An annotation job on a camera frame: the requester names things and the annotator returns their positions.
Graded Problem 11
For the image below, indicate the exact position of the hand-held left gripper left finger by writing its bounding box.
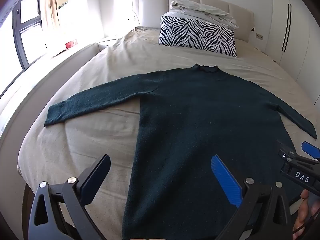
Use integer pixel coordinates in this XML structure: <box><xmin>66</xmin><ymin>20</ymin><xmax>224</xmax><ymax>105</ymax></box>
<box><xmin>28</xmin><ymin>154</ymin><xmax>111</xmax><ymax>240</ymax></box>

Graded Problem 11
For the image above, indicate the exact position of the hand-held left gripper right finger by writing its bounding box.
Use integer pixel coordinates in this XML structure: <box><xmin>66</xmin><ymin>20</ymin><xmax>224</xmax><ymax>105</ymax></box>
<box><xmin>211</xmin><ymin>154</ymin><xmax>294</xmax><ymax>240</ymax></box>

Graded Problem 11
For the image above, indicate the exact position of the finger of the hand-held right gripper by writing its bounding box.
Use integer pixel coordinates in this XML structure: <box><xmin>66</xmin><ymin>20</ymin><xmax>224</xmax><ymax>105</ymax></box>
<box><xmin>277</xmin><ymin>141</ymin><xmax>298</xmax><ymax>167</ymax></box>
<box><xmin>297</xmin><ymin>141</ymin><xmax>320</xmax><ymax>165</ymax></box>

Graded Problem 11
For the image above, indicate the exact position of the dark green sweater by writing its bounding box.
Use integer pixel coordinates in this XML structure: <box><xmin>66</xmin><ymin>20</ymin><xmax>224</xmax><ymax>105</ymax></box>
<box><xmin>44</xmin><ymin>64</ymin><xmax>318</xmax><ymax>240</ymax></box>

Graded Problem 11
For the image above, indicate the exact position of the person's right hand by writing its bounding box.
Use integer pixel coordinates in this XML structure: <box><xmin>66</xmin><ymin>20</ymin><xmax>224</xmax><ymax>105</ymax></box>
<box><xmin>292</xmin><ymin>189</ymin><xmax>311</xmax><ymax>240</ymax></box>

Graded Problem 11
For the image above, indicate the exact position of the bed with beige sheet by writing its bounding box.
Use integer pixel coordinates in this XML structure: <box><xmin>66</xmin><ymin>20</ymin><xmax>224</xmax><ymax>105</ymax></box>
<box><xmin>0</xmin><ymin>26</ymin><xmax>320</xmax><ymax>240</ymax></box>

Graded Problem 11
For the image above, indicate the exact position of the white wardrobe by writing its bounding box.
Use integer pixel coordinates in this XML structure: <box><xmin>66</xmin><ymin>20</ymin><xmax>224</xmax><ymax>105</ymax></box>
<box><xmin>265</xmin><ymin>0</ymin><xmax>320</xmax><ymax>80</ymax></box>

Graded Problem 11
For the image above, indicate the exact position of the white nightstand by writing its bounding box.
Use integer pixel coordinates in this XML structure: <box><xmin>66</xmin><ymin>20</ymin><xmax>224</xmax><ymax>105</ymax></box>
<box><xmin>98</xmin><ymin>35</ymin><xmax>118</xmax><ymax>52</ymax></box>

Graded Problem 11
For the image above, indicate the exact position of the zebra print pillow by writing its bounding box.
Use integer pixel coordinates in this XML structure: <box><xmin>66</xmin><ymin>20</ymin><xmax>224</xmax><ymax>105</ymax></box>
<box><xmin>158</xmin><ymin>15</ymin><xmax>237</xmax><ymax>57</ymax></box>

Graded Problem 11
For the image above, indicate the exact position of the folded white duvet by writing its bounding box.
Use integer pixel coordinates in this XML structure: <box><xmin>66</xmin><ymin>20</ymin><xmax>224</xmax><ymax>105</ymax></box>
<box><xmin>170</xmin><ymin>0</ymin><xmax>238</xmax><ymax>29</ymax></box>

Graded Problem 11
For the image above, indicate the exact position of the beige curtain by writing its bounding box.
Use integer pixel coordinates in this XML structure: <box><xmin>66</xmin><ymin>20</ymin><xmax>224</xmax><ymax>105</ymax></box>
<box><xmin>40</xmin><ymin>0</ymin><xmax>63</xmax><ymax>53</ymax></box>

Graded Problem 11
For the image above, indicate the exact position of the beige padded headboard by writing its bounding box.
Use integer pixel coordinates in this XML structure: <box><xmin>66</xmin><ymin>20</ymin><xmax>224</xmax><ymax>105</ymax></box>
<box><xmin>132</xmin><ymin>0</ymin><xmax>255</xmax><ymax>42</ymax></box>

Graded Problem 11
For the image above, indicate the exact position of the black framed window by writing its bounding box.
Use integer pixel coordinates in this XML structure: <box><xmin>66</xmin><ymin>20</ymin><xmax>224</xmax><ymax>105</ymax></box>
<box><xmin>11</xmin><ymin>0</ymin><xmax>44</xmax><ymax>69</ymax></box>

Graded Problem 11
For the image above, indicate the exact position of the black cable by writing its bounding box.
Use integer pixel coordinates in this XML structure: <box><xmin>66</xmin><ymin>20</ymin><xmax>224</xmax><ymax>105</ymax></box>
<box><xmin>292</xmin><ymin>206</ymin><xmax>320</xmax><ymax>233</ymax></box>

